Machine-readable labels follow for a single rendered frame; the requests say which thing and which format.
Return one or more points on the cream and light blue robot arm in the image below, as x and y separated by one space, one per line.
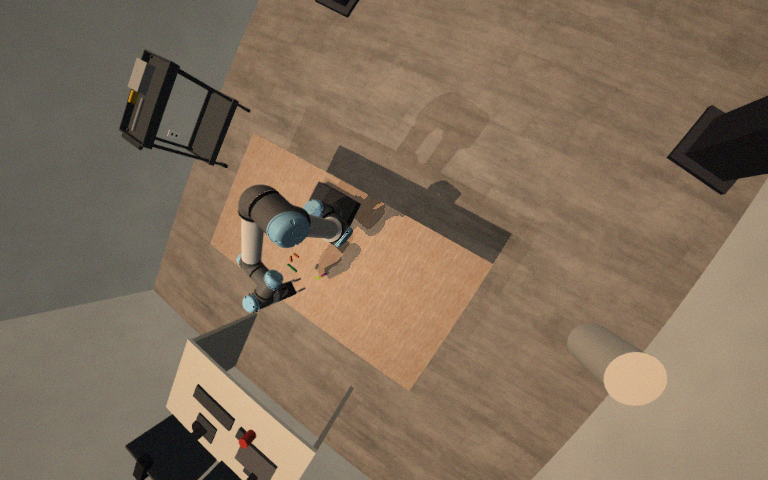
286 227

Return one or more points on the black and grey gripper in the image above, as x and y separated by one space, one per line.
284 290

